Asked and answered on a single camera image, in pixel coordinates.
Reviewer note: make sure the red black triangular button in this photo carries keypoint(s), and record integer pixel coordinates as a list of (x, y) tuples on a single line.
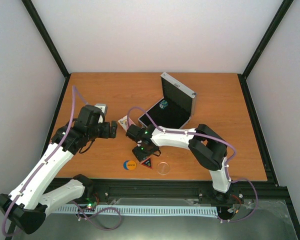
[(147, 163)]

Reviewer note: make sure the clear round dealer button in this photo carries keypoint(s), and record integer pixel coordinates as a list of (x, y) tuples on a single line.
[(163, 168)]

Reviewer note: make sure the black aluminium frame rail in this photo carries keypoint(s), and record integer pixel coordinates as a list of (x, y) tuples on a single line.
[(108, 189)]

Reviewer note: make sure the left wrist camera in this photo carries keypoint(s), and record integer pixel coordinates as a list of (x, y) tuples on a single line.
[(99, 109)]

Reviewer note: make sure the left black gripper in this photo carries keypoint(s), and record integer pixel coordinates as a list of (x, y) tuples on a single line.
[(106, 133)]

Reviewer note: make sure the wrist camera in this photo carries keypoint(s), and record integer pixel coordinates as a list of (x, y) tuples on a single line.
[(99, 109), (135, 133)]

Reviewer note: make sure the aluminium poker case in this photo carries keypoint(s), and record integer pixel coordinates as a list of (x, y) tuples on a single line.
[(181, 105)]

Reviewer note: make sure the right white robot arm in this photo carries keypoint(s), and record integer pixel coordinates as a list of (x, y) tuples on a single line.
[(207, 147)]

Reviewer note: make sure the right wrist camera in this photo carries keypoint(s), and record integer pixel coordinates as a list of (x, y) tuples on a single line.
[(135, 133)]

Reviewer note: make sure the white slotted cable duct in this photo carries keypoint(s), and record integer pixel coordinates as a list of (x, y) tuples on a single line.
[(153, 211)]

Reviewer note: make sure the orange blue round button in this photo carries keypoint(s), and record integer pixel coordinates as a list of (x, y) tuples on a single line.
[(129, 165)]

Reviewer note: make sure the playing card deck box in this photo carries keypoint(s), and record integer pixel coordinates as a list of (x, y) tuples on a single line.
[(125, 122)]

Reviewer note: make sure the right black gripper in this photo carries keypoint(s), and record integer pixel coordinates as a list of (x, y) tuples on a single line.
[(140, 156)]

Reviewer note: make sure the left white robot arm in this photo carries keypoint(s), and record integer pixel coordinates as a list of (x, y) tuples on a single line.
[(28, 205)]

